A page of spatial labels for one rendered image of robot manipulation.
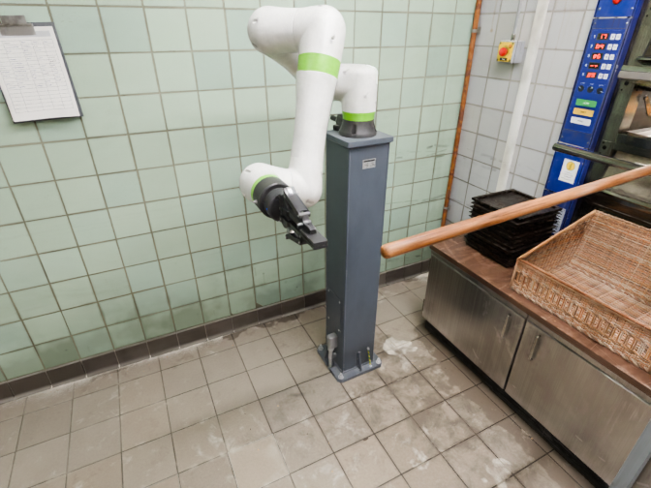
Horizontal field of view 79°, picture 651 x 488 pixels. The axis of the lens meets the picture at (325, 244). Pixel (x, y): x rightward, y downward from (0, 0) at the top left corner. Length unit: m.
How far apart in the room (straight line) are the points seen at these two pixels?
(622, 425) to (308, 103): 1.48
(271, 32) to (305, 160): 0.36
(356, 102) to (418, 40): 0.91
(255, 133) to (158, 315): 1.07
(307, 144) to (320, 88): 0.15
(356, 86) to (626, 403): 1.41
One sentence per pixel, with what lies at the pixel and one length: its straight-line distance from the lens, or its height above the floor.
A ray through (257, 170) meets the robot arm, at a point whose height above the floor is 1.24.
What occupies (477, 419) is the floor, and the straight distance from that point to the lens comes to 2.08.
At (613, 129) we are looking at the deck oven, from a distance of 2.11.
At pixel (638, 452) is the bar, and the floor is 0.38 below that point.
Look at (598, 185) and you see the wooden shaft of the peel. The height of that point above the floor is 1.20.
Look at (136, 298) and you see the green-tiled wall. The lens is 2.20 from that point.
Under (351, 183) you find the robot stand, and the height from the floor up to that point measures 1.04.
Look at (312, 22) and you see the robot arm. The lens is 1.16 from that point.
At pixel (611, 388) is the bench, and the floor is 0.49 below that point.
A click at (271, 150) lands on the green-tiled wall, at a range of 2.02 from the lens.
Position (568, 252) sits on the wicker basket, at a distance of 2.12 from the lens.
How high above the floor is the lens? 1.57
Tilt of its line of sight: 29 degrees down
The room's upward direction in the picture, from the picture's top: straight up
